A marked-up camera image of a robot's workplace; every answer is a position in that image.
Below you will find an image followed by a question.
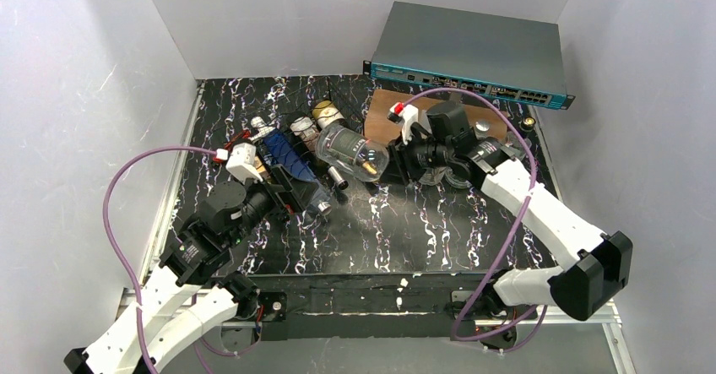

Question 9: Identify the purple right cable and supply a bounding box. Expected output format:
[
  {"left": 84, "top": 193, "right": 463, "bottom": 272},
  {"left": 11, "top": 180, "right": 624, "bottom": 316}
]
[{"left": 393, "top": 87, "right": 550, "bottom": 355}]

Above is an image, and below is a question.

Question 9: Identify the red black wine rack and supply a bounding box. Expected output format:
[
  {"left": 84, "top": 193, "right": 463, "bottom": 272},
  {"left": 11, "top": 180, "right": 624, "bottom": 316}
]
[{"left": 213, "top": 129, "right": 251, "bottom": 164}]

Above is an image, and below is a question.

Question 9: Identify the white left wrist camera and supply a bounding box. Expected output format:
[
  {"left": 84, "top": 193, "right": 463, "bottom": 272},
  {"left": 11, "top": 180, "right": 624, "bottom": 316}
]
[{"left": 225, "top": 143, "right": 264, "bottom": 184}]

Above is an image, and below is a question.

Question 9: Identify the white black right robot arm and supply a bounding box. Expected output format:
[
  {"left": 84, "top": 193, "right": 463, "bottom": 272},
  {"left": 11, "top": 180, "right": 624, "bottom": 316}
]
[{"left": 388, "top": 101, "right": 633, "bottom": 321}]

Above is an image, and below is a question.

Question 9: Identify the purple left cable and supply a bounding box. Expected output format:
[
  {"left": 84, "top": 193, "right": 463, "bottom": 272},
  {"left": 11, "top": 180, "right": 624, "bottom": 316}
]
[{"left": 102, "top": 146, "right": 228, "bottom": 374}]

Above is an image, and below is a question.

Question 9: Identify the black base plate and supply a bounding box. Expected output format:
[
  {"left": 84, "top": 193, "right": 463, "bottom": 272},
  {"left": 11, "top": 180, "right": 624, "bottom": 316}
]
[{"left": 201, "top": 273, "right": 538, "bottom": 342}]

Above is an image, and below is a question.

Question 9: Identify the teal network switch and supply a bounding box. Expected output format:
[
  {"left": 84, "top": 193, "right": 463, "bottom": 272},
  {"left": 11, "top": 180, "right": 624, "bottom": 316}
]
[{"left": 363, "top": 2, "right": 575, "bottom": 110}]

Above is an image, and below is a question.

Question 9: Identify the clear bottle gold label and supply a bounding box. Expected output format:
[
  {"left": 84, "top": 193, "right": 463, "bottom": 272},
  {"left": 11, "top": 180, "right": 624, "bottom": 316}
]
[{"left": 505, "top": 117, "right": 536, "bottom": 161}]

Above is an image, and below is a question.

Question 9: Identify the clear round glass bottle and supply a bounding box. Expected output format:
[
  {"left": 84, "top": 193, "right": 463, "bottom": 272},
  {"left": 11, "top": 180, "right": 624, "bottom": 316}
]
[{"left": 444, "top": 118, "right": 491, "bottom": 189}]

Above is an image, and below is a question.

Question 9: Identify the wooden board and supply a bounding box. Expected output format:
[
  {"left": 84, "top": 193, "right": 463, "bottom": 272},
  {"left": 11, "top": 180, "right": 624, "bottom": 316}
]
[{"left": 363, "top": 89, "right": 507, "bottom": 144}]

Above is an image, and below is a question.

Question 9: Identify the dark bottle gold foil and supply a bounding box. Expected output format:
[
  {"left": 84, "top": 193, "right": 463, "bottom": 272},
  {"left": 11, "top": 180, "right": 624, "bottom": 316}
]
[{"left": 311, "top": 100, "right": 350, "bottom": 137}]

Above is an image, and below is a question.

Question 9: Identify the clear bottle grey label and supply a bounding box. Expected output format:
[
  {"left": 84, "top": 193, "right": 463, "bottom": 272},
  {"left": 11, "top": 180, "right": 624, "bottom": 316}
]
[{"left": 316, "top": 123, "right": 390, "bottom": 182}]

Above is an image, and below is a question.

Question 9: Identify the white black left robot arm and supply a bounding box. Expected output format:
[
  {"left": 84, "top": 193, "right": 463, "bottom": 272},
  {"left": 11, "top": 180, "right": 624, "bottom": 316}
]
[{"left": 64, "top": 165, "right": 319, "bottom": 373}]

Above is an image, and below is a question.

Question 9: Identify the blue square glass bottle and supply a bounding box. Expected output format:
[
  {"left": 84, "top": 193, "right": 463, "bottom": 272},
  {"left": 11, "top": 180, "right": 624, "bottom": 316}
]
[{"left": 251, "top": 117, "right": 332, "bottom": 216}]

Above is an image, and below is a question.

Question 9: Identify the dark bottle brown label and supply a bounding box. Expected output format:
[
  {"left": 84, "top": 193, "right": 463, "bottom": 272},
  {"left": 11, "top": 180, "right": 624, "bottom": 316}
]
[{"left": 228, "top": 138, "right": 257, "bottom": 164}]

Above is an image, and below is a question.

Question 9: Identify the purple cable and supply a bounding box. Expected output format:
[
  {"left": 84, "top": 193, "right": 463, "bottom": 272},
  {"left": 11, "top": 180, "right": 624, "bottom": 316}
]
[
  {"left": 102, "top": 146, "right": 228, "bottom": 374},
  {"left": 393, "top": 87, "right": 550, "bottom": 355}
]

